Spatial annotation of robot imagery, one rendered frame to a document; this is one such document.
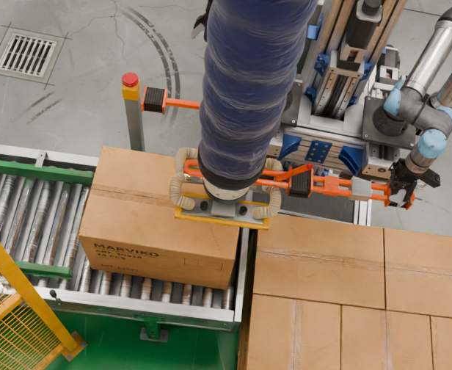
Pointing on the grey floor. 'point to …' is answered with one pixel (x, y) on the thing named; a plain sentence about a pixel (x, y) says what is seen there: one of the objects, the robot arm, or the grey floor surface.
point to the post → (134, 117)
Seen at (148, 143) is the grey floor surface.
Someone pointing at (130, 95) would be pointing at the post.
